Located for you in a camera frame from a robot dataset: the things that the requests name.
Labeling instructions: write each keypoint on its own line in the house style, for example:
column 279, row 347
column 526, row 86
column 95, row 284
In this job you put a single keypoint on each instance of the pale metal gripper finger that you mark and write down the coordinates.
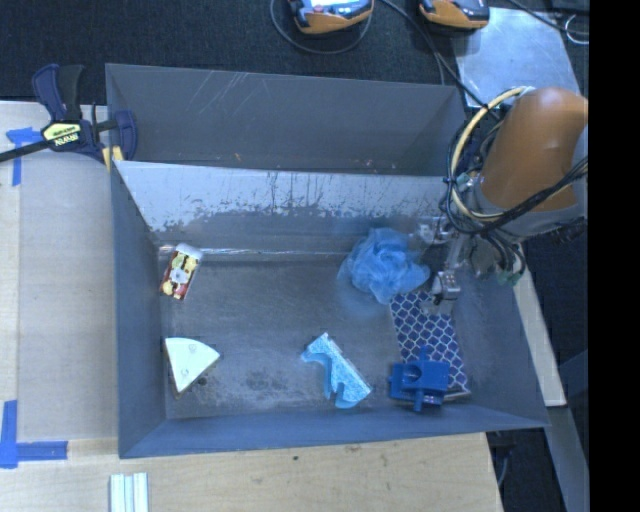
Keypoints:
column 450, row 286
column 436, row 292

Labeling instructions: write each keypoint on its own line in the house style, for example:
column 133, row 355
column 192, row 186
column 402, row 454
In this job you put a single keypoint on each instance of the blue white patterned flat box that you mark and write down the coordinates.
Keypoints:
column 430, row 332

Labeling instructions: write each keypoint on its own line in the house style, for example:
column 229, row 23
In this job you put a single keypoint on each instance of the blue mesh bath pouf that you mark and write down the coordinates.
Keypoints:
column 382, row 265

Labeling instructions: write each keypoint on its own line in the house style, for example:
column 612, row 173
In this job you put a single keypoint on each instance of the dark blue plastic block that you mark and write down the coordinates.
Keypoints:
column 417, row 380

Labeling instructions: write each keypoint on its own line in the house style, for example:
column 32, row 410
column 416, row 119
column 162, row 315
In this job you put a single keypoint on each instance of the light blue sponge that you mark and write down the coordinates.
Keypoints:
column 340, row 370

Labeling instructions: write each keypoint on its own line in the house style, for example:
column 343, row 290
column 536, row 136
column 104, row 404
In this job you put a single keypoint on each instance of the grey metal bin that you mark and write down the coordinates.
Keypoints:
column 280, row 310

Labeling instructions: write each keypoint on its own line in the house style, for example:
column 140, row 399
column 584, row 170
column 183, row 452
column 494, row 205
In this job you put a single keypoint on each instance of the red yellow printed packet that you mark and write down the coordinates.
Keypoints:
column 180, row 272

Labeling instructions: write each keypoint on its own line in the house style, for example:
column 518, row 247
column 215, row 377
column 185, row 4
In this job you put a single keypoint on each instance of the white wedge block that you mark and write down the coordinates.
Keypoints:
column 187, row 360

